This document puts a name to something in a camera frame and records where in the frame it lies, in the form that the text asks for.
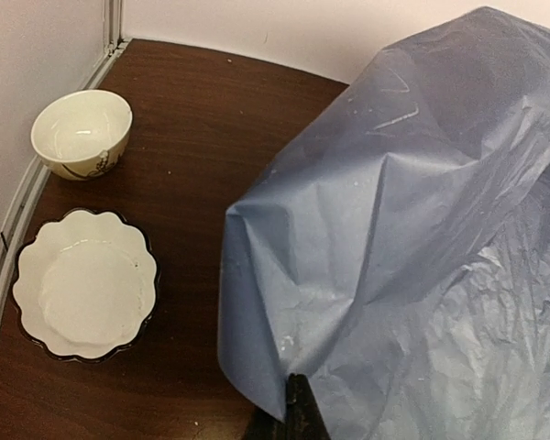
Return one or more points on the blue wrapping paper sheet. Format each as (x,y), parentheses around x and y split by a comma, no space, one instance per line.
(397,251)

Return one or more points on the cream ceramic bowl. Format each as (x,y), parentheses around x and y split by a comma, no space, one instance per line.
(82,135)

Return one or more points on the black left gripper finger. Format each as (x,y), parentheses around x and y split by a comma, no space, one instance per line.
(303,419)

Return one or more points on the white scalloped dish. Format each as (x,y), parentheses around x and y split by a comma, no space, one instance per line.
(86,286)

